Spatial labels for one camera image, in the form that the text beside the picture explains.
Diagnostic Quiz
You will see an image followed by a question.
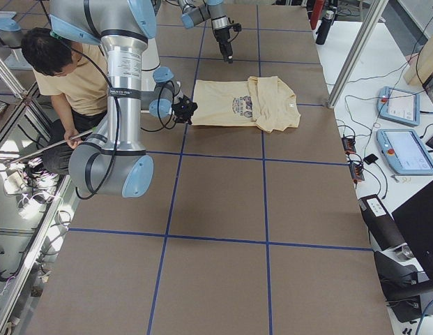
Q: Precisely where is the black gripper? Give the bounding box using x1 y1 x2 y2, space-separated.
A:
213 23 242 64
172 96 197 124

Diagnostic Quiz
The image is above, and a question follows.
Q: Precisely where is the beige long-sleeve printed shirt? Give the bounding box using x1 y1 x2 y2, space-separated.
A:
192 76 301 133

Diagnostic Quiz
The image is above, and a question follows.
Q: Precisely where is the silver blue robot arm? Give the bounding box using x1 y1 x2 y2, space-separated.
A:
178 0 242 64
50 1 197 200

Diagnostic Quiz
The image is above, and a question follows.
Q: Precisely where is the black water bottle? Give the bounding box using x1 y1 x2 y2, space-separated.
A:
315 10 335 45

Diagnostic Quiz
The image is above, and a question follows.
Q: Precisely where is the red bottle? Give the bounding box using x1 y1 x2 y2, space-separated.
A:
310 0 325 30

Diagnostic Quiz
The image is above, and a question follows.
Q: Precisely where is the seated person beige shirt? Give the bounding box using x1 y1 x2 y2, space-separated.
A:
21 27 107 174

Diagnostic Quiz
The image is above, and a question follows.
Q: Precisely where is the upper orange black adapter box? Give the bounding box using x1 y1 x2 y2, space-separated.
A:
342 137 356 154

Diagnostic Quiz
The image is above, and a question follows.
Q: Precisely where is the orange black adapter box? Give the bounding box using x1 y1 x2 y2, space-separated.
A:
342 137 356 154
349 161 365 184

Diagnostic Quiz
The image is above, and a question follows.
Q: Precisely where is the lower orange black adapter box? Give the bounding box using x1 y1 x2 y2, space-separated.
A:
349 161 365 184

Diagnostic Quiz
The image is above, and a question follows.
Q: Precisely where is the upper teach pendant tablet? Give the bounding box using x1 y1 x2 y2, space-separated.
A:
377 86 420 126

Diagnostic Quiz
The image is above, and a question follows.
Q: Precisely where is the teach pendant tablet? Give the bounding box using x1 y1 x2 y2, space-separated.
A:
376 129 433 176
377 86 420 126

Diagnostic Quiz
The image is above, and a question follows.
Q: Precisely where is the small black square device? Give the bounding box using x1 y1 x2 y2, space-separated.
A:
363 154 379 165

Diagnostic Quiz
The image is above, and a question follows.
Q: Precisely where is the lower teach pendant tablet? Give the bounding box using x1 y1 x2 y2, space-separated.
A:
376 129 433 176

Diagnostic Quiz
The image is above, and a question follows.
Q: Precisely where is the wooden beam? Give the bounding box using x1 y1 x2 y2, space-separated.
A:
404 35 433 85

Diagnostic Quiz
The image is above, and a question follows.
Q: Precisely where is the black cylinder device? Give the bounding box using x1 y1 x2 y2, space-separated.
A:
358 195 405 250

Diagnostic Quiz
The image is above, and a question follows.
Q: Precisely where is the black monitor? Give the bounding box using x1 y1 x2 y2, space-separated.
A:
392 180 433 278

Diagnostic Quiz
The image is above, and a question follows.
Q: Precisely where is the long metal stick green handle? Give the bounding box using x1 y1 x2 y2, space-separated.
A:
6 127 95 165

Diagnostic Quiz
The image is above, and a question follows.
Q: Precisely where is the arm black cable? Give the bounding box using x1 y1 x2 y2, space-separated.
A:
62 38 184 200

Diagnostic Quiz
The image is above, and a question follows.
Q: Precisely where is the aluminium frame post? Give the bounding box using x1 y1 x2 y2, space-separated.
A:
326 0 388 109

